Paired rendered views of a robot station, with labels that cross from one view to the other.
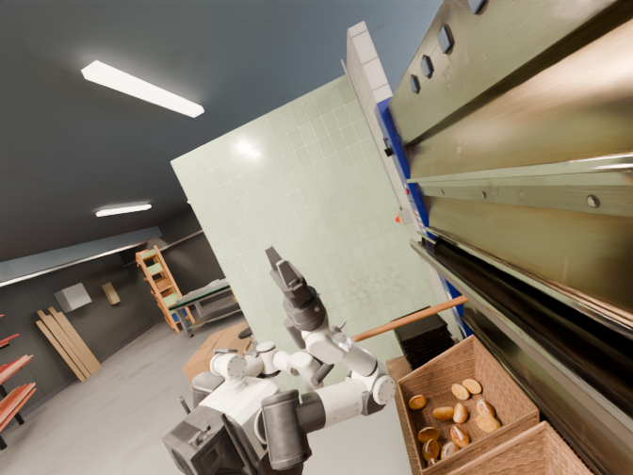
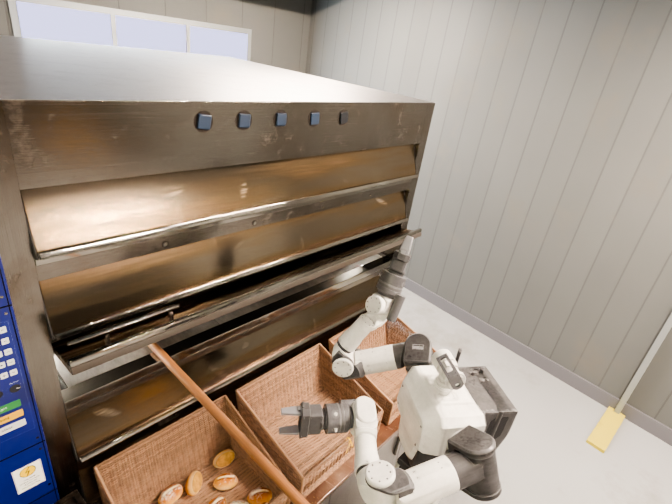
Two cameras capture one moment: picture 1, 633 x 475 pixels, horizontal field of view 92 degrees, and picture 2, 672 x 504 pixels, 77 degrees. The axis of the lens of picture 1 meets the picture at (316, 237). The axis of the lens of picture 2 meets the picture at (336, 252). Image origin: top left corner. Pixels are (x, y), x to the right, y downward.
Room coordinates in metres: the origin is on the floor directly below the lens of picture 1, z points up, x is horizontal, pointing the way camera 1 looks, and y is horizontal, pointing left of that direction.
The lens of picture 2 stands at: (1.93, 0.58, 2.31)
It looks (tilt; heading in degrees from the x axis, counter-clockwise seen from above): 26 degrees down; 211
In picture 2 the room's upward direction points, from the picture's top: 9 degrees clockwise
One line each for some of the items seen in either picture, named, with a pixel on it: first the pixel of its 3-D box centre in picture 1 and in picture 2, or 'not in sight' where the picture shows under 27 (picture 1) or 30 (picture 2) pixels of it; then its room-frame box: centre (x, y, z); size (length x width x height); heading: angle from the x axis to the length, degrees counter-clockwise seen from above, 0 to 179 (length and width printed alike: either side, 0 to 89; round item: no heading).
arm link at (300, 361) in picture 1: (302, 368); (364, 421); (1.04, 0.24, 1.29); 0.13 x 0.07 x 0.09; 35
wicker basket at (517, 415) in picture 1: (457, 405); (197, 489); (1.25, -0.28, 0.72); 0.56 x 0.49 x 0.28; 171
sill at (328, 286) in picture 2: not in sight; (276, 308); (0.63, -0.47, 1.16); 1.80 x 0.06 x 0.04; 171
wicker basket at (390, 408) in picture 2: not in sight; (386, 358); (0.06, -0.09, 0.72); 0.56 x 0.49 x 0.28; 173
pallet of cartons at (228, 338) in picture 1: (221, 353); not in sight; (4.63, 2.10, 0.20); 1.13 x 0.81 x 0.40; 168
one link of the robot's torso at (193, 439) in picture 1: (242, 442); (449, 418); (0.82, 0.44, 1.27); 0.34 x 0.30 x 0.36; 46
